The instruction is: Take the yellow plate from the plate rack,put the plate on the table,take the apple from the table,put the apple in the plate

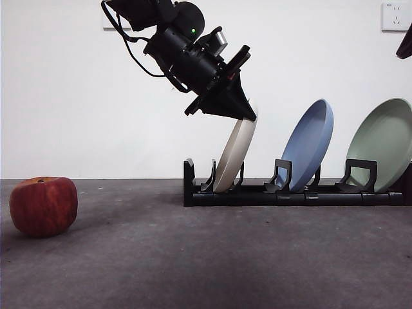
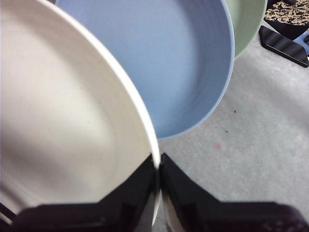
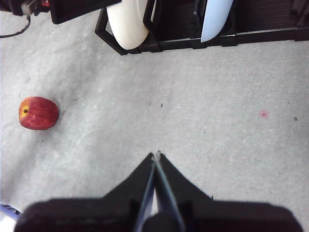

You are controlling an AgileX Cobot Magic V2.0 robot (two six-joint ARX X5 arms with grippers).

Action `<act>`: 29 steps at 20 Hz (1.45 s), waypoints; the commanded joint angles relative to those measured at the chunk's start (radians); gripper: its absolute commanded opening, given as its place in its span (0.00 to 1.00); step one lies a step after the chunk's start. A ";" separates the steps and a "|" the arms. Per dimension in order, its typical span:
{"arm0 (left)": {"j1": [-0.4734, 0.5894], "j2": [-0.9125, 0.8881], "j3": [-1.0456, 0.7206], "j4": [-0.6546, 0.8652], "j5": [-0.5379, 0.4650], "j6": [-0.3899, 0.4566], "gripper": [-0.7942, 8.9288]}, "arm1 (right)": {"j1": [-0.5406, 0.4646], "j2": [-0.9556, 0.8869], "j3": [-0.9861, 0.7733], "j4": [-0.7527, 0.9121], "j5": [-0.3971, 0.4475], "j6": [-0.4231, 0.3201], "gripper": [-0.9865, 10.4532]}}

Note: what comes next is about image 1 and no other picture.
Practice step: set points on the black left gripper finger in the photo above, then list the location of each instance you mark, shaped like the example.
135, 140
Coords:
238, 93
222, 107

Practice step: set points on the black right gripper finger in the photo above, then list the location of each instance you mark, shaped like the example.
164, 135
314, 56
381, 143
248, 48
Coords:
406, 48

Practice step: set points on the cream yellow plate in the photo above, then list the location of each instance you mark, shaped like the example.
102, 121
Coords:
231, 161

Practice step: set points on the red yellow apple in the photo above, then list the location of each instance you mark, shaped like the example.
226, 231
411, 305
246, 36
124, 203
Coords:
43, 207

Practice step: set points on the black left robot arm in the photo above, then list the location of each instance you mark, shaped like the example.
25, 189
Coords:
174, 48

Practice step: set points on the blue plate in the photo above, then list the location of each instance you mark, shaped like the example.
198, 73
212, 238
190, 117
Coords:
309, 145

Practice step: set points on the green plate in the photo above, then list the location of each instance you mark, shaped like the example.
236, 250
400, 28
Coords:
383, 145

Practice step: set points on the black plate rack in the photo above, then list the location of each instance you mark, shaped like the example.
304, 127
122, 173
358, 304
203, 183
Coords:
338, 197

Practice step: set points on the pale grey camera box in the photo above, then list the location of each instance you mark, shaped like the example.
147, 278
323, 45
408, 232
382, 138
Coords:
220, 38

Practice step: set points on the white wall socket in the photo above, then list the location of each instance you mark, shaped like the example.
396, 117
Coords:
108, 27
395, 17

